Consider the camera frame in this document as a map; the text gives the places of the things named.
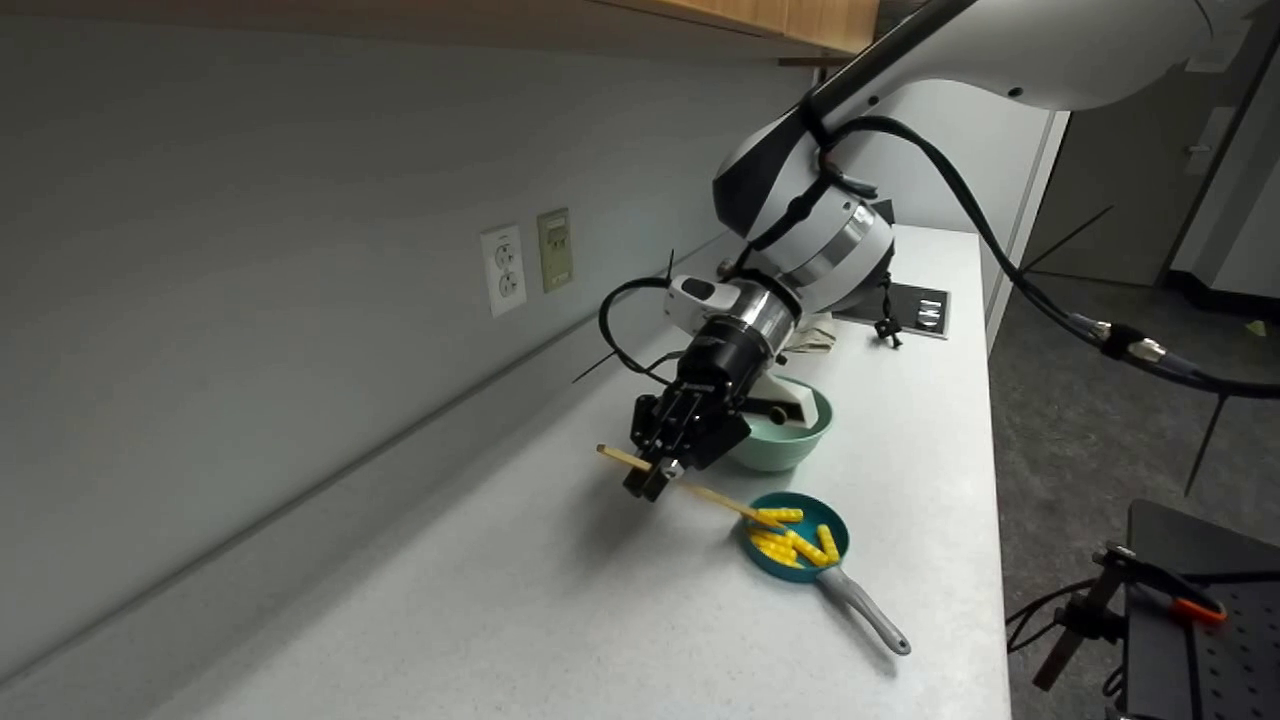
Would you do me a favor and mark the black perforated platform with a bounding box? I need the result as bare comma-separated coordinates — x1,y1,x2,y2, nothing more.
1122,497,1280,720

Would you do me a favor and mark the black floor stand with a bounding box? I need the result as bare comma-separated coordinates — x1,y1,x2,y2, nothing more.
1004,567,1131,695

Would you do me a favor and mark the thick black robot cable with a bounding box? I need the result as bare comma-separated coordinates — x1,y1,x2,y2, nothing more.
793,95,1280,402

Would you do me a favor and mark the white wall outlet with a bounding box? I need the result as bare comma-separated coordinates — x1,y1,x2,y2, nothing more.
475,219,533,323

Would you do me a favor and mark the wooden wall cabinet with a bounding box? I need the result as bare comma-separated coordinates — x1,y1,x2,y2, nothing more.
0,0,927,72

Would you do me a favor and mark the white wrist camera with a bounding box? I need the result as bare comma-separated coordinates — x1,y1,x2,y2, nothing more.
661,268,748,331

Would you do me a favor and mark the beige wall switch plate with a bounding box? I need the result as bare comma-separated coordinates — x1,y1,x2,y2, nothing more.
533,203,580,296

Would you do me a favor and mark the small black camera tripod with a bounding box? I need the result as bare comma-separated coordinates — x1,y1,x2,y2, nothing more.
864,262,908,354

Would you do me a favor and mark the thin black camera cable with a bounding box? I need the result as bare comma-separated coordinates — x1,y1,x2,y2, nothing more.
594,268,690,396

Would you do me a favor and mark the beige cloth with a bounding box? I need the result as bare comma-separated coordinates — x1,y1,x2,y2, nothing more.
793,315,844,354

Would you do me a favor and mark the wooden spatula with yellow head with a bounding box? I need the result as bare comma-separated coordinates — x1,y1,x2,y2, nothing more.
594,445,814,532

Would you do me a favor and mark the blue pan with grey handle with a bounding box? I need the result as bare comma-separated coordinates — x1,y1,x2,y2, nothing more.
731,486,920,658

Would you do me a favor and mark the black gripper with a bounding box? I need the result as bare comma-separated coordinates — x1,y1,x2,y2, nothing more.
621,315,783,506

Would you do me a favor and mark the mint green bowl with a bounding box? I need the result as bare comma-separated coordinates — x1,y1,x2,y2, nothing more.
722,376,839,479

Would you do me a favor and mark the clamp with orange grip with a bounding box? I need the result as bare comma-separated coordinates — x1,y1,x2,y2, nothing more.
1093,538,1236,634

